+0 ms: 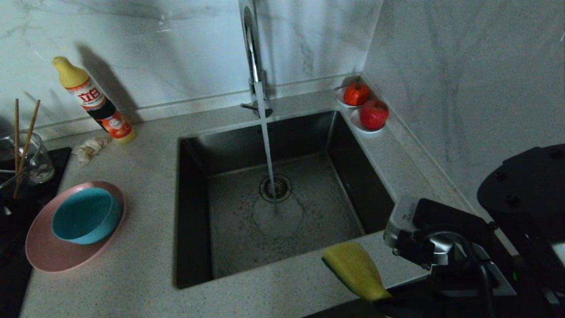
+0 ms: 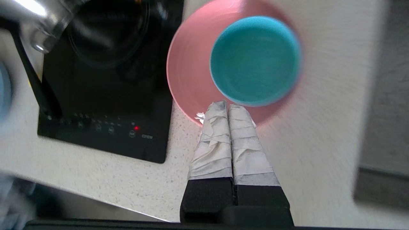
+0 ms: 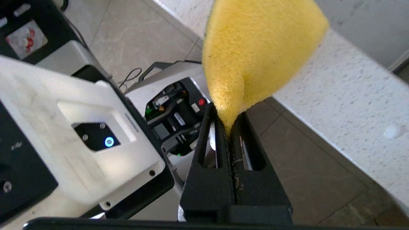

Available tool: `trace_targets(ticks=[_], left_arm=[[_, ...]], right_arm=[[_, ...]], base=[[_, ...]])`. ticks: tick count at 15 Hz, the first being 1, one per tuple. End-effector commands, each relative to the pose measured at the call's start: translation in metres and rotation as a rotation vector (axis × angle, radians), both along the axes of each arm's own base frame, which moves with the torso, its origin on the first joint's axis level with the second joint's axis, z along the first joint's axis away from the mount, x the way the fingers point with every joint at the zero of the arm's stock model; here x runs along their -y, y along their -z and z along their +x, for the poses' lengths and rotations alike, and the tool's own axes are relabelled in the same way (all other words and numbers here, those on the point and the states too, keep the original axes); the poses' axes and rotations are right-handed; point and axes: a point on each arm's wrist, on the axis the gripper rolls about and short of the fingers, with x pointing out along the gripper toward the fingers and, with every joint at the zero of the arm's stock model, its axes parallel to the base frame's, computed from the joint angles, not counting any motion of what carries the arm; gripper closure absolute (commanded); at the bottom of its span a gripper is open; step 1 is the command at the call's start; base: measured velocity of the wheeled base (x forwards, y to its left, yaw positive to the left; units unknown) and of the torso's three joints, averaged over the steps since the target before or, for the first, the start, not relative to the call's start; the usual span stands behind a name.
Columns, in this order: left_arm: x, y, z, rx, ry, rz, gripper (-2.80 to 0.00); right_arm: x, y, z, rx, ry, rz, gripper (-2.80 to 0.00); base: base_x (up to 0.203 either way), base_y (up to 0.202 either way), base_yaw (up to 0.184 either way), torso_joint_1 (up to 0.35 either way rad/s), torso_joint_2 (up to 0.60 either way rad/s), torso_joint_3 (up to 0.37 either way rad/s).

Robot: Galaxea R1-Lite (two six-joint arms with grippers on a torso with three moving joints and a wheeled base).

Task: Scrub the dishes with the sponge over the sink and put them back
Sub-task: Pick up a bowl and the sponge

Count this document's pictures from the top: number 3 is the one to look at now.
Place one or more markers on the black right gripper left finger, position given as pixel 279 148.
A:
pixel 207 191

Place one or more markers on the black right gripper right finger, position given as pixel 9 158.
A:
pixel 262 198

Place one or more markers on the yellow green sponge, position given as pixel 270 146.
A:
pixel 255 57

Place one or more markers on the grey black robot base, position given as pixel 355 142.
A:
pixel 172 118

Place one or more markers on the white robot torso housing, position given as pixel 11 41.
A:
pixel 48 105

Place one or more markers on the black robot chassis panel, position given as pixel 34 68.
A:
pixel 41 19

